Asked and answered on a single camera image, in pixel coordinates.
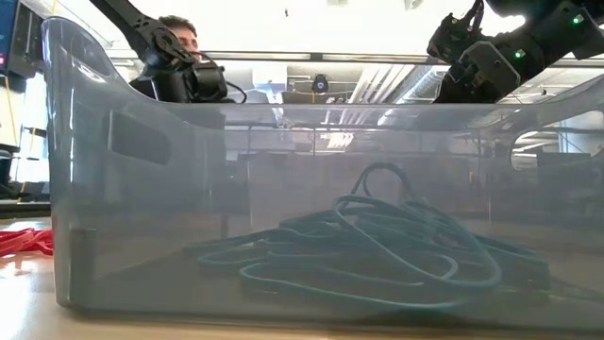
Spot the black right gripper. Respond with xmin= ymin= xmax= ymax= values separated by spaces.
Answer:
xmin=427 ymin=11 xmax=523 ymax=104

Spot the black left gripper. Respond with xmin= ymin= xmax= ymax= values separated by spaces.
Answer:
xmin=141 ymin=60 xmax=230 ymax=104

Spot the blue rubber band tangle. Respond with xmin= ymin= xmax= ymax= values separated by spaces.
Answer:
xmin=400 ymin=200 xmax=552 ymax=290
xmin=277 ymin=162 xmax=426 ymax=237
xmin=238 ymin=195 xmax=502 ymax=314

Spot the red rubber band tangle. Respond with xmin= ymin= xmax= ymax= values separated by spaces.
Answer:
xmin=0 ymin=228 xmax=55 ymax=259

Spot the person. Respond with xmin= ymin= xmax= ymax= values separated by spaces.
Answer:
xmin=127 ymin=14 xmax=202 ymax=101

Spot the smoky grey plastic basket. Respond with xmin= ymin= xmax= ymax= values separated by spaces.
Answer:
xmin=40 ymin=15 xmax=604 ymax=332

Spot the computer monitor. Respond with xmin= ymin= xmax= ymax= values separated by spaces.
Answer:
xmin=0 ymin=0 xmax=21 ymax=77

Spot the black round camera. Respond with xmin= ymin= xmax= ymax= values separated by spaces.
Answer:
xmin=310 ymin=73 xmax=330 ymax=94

